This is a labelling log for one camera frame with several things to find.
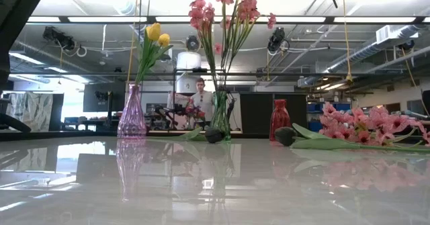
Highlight person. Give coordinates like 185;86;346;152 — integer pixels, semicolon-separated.
187;77;216;127

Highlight large black display screen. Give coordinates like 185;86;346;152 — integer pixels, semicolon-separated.
83;80;126;114

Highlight black metal table frame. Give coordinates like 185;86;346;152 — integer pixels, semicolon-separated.
0;129;273;140

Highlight black cabinet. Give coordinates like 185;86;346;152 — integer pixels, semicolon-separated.
239;91;308;139

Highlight green glass vase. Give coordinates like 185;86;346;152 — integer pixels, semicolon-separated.
210;89;232;142

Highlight white cylindrical tank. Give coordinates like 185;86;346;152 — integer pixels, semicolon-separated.
174;51;203;95

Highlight overhead light bar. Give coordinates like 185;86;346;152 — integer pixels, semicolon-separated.
25;15;430;25

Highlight purple glass vase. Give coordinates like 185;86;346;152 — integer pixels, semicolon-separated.
116;83;148;139

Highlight silver ventilation duct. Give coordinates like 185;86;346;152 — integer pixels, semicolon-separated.
297;25;421;89

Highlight red glass vase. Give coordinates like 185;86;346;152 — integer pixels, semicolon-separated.
269;99;292;142

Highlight yellow hanging cord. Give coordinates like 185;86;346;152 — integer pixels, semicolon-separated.
126;0;140;85
341;0;353;83

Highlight white coiled cable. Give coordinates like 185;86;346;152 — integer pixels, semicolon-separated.
62;45;88;58

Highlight black round fan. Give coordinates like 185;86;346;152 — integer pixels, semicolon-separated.
185;35;202;52

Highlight blue storage bins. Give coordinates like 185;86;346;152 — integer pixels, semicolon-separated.
306;101;353;134

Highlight black hanging device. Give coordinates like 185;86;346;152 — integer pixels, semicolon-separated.
42;26;77;51
267;26;290;54

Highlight patterned white curtain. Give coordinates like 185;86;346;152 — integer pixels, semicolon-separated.
5;92;54;132

